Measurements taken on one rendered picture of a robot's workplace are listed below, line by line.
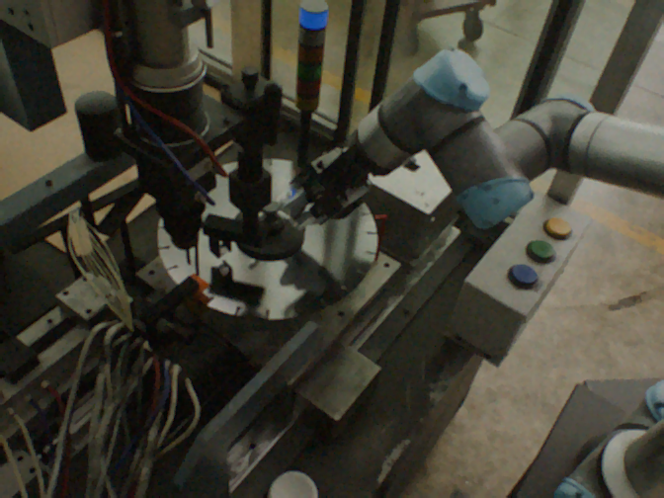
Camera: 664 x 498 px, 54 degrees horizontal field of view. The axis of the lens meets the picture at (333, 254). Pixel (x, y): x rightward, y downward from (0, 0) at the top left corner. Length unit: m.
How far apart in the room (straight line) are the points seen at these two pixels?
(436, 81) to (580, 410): 0.65
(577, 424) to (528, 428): 0.87
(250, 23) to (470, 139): 0.85
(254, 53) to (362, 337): 0.71
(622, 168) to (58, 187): 0.70
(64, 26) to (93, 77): 1.06
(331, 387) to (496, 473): 1.00
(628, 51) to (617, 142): 0.34
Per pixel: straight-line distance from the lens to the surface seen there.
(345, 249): 0.98
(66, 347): 1.01
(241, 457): 1.00
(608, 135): 0.78
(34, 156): 1.48
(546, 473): 1.09
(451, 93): 0.72
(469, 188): 0.73
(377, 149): 0.78
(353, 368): 1.01
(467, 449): 1.92
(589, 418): 1.16
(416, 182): 1.19
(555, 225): 1.18
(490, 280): 1.06
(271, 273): 0.94
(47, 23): 0.62
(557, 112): 0.82
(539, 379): 2.11
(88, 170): 0.97
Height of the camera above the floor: 1.67
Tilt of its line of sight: 48 degrees down
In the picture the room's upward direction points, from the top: 8 degrees clockwise
